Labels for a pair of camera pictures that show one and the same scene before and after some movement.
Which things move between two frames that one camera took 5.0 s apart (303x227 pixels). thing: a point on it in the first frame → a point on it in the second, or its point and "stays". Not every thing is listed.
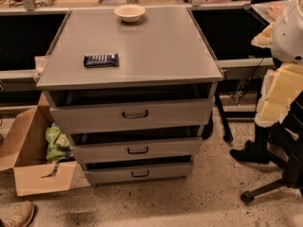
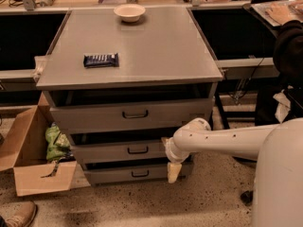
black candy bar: (102, 60) stays
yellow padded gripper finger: (264, 39) → (172, 153)
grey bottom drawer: (138, 169) stays
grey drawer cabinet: (141, 121) stays
